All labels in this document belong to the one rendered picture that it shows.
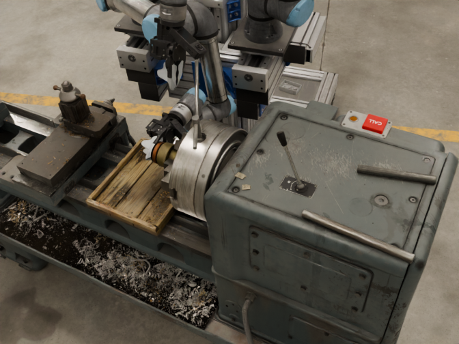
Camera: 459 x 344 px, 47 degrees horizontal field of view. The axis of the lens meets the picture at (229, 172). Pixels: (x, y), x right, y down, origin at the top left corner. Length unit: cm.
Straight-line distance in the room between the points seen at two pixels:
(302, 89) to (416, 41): 123
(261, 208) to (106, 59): 302
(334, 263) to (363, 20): 328
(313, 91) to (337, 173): 196
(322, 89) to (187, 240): 185
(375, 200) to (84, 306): 176
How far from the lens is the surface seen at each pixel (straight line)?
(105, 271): 215
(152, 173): 198
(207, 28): 185
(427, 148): 156
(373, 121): 159
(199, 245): 177
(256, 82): 203
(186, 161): 155
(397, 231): 135
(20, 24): 494
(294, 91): 332
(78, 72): 415
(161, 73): 161
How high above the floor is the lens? 231
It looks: 47 degrees down
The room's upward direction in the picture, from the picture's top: 5 degrees counter-clockwise
